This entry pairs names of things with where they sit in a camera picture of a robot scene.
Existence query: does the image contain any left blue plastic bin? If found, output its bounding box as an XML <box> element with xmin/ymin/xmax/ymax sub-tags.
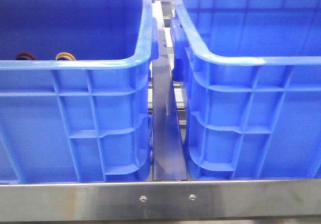
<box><xmin>1</xmin><ymin>0</ymin><xmax>158</xmax><ymax>184</ymax></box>

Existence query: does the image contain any blue plastic bin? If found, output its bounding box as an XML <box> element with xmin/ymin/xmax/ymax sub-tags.
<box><xmin>174</xmin><ymin>0</ymin><xmax>320</xmax><ymax>180</ymax></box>
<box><xmin>1</xmin><ymin>0</ymin><xmax>158</xmax><ymax>184</ymax></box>

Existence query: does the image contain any steel divider rail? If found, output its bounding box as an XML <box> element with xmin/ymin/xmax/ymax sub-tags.
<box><xmin>152</xmin><ymin>1</ymin><xmax>188</xmax><ymax>181</ymax></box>

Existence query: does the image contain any yellow mushroom push button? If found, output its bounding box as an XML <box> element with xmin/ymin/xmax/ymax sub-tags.
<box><xmin>55</xmin><ymin>52</ymin><xmax>76</xmax><ymax>60</ymax></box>

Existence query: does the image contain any steel front rail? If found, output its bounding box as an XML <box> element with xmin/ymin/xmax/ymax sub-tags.
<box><xmin>1</xmin><ymin>179</ymin><xmax>320</xmax><ymax>222</ymax></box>

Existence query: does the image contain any right blue plastic bin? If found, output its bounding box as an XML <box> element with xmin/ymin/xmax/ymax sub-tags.
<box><xmin>174</xmin><ymin>0</ymin><xmax>320</xmax><ymax>180</ymax></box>

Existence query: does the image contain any red mushroom push button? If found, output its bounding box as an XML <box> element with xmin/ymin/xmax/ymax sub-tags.
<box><xmin>15</xmin><ymin>52</ymin><xmax>36</xmax><ymax>61</ymax></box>

